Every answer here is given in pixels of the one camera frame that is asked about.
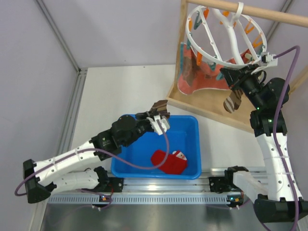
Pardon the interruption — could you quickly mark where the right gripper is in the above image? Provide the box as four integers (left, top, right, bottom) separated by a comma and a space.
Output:
221, 64, 265, 110

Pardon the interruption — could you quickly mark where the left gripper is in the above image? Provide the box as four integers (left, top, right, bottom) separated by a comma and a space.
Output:
123, 109, 158, 147

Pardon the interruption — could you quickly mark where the brown striped sock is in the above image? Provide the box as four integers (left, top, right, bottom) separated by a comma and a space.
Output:
223, 90, 243, 114
149, 100, 170, 118

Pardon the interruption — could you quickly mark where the salmon pink cloth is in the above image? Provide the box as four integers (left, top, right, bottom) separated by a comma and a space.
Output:
177, 40, 253, 96

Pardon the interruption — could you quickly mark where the white round clip hanger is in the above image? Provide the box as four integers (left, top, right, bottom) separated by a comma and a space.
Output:
185, 3, 268, 71

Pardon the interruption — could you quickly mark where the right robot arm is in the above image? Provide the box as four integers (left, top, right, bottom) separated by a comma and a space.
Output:
220, 64, 308, 223

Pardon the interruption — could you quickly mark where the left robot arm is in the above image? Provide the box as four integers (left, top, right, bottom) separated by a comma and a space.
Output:
22, 109, 170, 204

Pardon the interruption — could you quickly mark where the brown hanging sock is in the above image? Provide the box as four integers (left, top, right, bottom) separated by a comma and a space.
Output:
182, 56, 202, 86

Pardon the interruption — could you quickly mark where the blue plastic bin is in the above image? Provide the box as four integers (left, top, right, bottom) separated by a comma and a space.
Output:
111, 115, 202, 180

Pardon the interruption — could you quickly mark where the red santa sock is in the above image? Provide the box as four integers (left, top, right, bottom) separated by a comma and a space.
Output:
151, 150, 188, 175

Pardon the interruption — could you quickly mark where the white base board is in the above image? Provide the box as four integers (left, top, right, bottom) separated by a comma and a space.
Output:
71, 65, 265, 170

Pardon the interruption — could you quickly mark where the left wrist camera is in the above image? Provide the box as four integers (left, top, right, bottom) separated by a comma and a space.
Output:
147, 115, 170, 135

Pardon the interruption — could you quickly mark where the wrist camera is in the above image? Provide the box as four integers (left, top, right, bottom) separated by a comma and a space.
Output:
260, 52, 278, 68
147, 115, 170, 135

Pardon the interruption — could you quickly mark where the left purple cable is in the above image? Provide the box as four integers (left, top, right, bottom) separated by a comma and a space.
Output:
14, 121, 169, 211

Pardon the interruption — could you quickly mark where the purple cable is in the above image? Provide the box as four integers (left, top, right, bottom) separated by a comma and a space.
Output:
255, 45, 301, 231
14, 121, 169, 211

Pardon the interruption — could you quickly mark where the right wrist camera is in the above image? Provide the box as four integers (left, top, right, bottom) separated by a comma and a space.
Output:
260, 52, 278, 68

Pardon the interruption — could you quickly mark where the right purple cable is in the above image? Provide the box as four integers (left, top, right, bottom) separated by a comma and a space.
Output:
255, 45, 301, 231

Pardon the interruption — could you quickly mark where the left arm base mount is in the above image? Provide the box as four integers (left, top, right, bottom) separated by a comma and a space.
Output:
82, 177, 124, 193

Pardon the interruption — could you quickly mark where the aluminium rail frame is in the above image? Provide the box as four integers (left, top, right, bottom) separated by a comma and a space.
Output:
28, 0, 308, 231

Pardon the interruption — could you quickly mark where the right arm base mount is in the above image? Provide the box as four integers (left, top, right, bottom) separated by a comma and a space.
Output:
208, 177, 240, 193

